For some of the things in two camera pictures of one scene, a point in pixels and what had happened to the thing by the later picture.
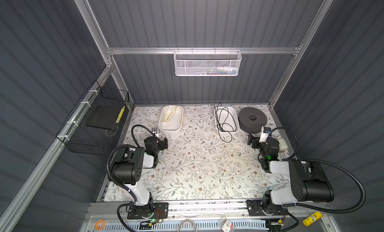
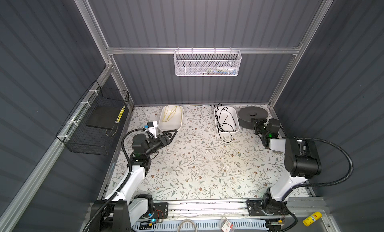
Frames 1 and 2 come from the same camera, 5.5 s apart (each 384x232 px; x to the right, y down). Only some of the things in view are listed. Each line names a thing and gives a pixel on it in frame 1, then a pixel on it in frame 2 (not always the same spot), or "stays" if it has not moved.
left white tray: [170, 122] stays
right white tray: [226, 120] stays
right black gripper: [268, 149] → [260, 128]
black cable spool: [251, 119] stays
